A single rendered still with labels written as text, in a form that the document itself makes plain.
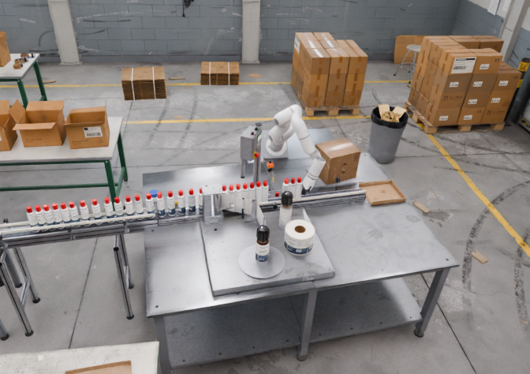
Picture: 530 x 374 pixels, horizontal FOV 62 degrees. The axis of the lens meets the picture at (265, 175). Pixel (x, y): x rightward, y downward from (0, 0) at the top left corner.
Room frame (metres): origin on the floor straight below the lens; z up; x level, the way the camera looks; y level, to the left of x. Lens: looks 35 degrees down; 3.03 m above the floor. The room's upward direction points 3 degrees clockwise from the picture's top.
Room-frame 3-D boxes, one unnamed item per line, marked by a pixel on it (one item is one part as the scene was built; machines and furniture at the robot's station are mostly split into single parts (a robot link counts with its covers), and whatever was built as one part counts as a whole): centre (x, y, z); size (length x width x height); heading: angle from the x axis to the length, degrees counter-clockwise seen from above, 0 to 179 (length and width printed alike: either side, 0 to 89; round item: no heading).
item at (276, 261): (2.10, -0.01, 0.89); 0.31 x 0.31 x 0.01
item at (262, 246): (2.10, -0.01, 1.04); 0.09 x 0.09 x 0.29
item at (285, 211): (2.47, -0.16, 1.03); 0.09 x 0.09 x 0.30
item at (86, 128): (3.68, 1.70, 0.97); 0.51 x 0.39 x 0.37; 15
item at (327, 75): (6.59, -0.86, 0.45); 1.20 x 0.84 x 0.89; 11
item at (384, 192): (2.98, -0.98, 0.85); 0.30 x 0.26 x 0.04; 105
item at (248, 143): (2.77, 0.11, 1.38); 0.17 x 0.10 x 0.19; 160
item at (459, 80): (6.09, -2.76, 0.57); 1.20 x 0.85 x 1.14; 101
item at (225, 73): (7.18, 0.86, 0.11); 0.65 x 0.54 x 0.22; 96
